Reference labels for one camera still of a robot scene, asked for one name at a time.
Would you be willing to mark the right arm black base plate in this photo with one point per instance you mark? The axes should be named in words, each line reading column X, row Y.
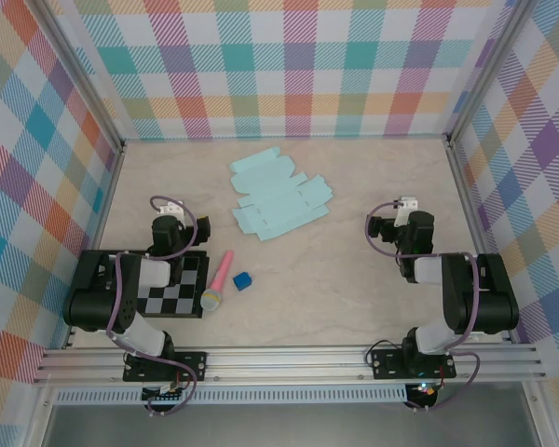
column 384, row 365

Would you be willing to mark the aluminium mounting rail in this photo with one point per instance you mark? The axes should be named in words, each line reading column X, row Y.
column 284, row 365

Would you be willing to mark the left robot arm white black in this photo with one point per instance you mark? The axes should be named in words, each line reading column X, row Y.
column 93, row 307

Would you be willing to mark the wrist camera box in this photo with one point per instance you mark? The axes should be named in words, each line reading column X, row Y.
column 172, row 208
column 409, row 204

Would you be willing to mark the aluminium frame post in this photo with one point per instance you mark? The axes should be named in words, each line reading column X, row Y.
column 486, row 70
column 79, row 70

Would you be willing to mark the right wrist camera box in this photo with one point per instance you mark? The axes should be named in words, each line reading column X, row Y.
column 409, row 204

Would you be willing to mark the blue toy block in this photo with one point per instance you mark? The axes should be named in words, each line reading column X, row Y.
column 243, row 281

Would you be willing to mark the small black controller board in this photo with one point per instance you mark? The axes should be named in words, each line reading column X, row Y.
column 424, row 391
column 163, row 396

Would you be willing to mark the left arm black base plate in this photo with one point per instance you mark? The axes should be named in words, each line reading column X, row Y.
column 195, row 365

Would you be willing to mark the aluminium side rail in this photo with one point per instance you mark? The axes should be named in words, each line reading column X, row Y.
column 476, row 233
column 103, row 219

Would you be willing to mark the black grey checkerboard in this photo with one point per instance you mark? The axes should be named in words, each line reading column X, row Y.
column 186, row 298

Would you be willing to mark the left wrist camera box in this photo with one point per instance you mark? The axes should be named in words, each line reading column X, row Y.
column 172, row 208

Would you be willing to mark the grey metal panel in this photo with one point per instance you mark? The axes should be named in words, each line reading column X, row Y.
column 284, row 426

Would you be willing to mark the pink toy microphone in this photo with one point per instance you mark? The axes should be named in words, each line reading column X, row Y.
column 219, row 279

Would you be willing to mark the light blue paper box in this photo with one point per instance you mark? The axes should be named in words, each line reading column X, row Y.
column 279, row 205

